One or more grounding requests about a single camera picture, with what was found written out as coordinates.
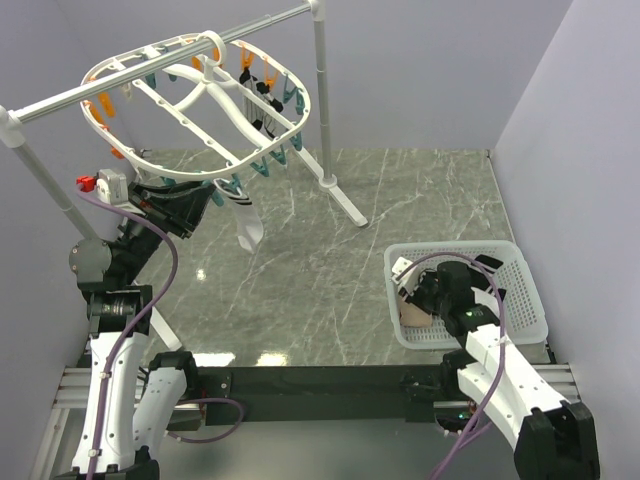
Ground clear clothespin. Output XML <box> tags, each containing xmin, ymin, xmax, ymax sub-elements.
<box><xmin>120</xmin><ymin>83</ymin><xmax>133</xmax><ymax>102</ymax></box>

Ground teal clothespin being pinched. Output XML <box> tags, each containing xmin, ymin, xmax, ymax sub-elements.
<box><xmin>213</xmin><ymin>178</ymin><xmax>244</xmax><ymax>197</ymax></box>

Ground white plastic laundry basket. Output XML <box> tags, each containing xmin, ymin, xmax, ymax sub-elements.
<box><xmin>384</xmin><ymin>240</ymin><xmax>548</xmax><ymax>350</ymax></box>

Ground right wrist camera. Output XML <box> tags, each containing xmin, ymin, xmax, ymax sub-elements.
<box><xmin>391</xmin><ymin>257</ymin><xmax>420</xmax><ymax>298</ymax></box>

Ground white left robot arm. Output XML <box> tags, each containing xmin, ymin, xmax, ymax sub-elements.
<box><xmin>62</xmin><ymin>177</ymin><xmax>215</xmax><ymax>479</ymax></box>

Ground teal clothespin left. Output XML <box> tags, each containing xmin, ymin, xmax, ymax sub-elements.
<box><xmin>282</xmin><ymin>75</ymin><xmax>306</xmax><ymax>116</ymax></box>

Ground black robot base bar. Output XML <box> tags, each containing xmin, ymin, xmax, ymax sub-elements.
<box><xmin>181</xmin><ymin>365</ymin><xmax>469</xmax><ymax>426</ymax></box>

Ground white sock black cuff stripes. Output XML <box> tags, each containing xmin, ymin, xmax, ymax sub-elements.
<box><xmin>216</xmin><ymin>188</ymin><xmax>264</xmax><ymax>254</ymax></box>

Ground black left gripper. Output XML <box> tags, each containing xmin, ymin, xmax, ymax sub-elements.
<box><xmin>117</xmin><ymin>177</ymin><xmax>215</xmax><ymax>283</ymax></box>

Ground beige cloth in basket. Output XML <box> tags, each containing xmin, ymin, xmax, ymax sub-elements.
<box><xmin>398</xmin><ymin>298</ymin><xmax>433</xmax><ymax>328</ymax></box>

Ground black and white striped sock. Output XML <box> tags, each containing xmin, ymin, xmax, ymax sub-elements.
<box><xmin>239</xmin><ymin>69</ymin><xmax>276</xmax><ymax>139</ymax></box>

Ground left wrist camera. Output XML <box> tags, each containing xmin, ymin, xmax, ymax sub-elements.
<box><xmin>75</xmin><ymin>169</ymin><xmax>129</xmax><ymax>207</ymax></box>

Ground teal clothespin front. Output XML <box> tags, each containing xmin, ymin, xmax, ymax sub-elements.
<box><xmin>250</xmin><ymin>158</ymin><xmax>270</xmax><ymax>178</ymax></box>

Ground white metal drying rack stand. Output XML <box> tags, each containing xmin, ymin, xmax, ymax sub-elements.
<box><xmin>0</xmin><ymin>0</ymin><xmax>369</xmax><ymax>351</ymax></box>

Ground white round clip hanger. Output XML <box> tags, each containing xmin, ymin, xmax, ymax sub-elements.
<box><xmin>80</xmin><ymin>31</ymin><xmax>311</xmax><ymax>181</ymax></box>

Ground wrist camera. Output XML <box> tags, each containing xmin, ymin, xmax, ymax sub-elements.
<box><xmin>391</xmin><ymin>257</ymin><xmax>420</xmax><ymax>298</ymax></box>
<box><xmin>75</xmin><ymin>169</ymin><xmax>129</xmax><ymax>207</ymax></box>

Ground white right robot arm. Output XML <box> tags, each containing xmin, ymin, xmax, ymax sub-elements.
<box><xmin>430</xmin><ymin>252</ymin><xmax>601</xmax><ymax>479</ymax></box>

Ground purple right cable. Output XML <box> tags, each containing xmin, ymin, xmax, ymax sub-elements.
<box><xmin>397</xmin><ymin>252</ymin><xmax>509</xmax><ymax>480</ymax></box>

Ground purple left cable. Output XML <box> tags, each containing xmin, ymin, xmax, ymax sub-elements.
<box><xmin>74</xmin><ymin>192</ymin><xmax>246</xmax><ymax>480</ymax></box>

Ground orange clothespin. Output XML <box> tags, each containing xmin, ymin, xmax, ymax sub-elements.
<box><xmin>98</xmin><ymin>92</ymin><xmax>116</xmax><ymax>118</ymax></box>
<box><xmin>241</xmin><ymin>45</ymin><xmax>255</xmax><ymax>70</ymax></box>
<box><xmin>263</xmin><ymin>56</ymin><xmax>280</xmax><ymax>89</ymax></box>

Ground purple cable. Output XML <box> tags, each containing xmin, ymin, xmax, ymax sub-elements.
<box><xmin>397</xmin><ymin>252</ymin><xmax>509</xmax><ymax>480</ymax></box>
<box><xmin>74</xmin><ymin>192</ymin><xmax>246</xmax><ymax>480</ymax></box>

